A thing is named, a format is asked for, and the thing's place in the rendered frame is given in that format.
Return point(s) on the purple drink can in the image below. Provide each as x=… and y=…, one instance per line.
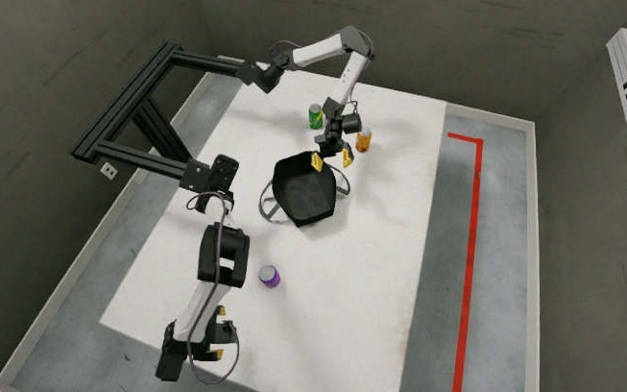
x=269, y=276

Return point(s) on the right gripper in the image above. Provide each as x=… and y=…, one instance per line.
x=207, y=354

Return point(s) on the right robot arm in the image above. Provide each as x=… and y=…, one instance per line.
x=193, y=321

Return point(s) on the green and yellow soda can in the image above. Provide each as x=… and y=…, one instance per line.
x=315, y=116

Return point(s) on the yellow drink can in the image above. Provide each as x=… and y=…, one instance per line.
x=363, y=140

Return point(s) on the black tote bag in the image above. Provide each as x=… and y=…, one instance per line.
x=293, y=166

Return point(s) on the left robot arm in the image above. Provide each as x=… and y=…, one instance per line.
x=293, y=60

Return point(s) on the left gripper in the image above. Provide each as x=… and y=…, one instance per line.
x=330, y=150

